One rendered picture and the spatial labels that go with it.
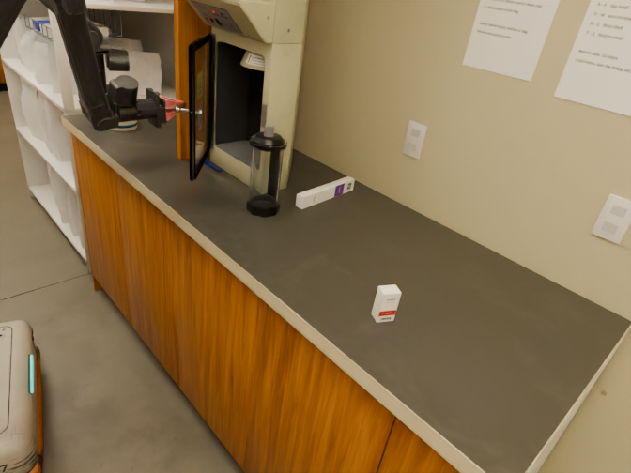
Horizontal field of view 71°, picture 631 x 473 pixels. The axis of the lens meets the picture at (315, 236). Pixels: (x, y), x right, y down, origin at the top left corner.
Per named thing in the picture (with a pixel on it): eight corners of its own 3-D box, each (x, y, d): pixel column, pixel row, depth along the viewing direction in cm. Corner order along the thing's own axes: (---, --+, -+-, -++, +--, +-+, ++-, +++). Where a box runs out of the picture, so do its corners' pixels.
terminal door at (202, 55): (209, 149, 164) (211, 32, 144) (192, 183, 138) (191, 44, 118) (207, 149, 164) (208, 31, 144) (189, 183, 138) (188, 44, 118)
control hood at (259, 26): (210, 24, 144) (211, -11, 139) (272, 43, 125) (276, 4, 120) (178, 22, 137) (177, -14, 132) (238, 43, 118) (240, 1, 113)
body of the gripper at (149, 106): (161, 93, 126) (136, 95, 122) (163, 128, 132) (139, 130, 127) (151, 86, 130) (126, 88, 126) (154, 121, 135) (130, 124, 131)
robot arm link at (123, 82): (83, 110, 121) (98, 130, 119) (83, 74, 113) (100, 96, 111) (125, 103, 129) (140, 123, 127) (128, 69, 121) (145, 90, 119)
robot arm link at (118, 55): (82, 25, 136) (85, 30, 130) (122, 28, 142) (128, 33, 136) (87, 66, 142) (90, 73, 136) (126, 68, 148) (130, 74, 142)
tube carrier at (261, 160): (269, 196, 146) (275, 132, 135) (286, 211, 138) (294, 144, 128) (239, 201, 140) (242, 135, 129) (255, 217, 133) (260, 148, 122)
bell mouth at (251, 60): (272, 60, 156) (273, 43, 153) (306, 72, 145) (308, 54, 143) (229, 61, 144) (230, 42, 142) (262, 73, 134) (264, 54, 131)
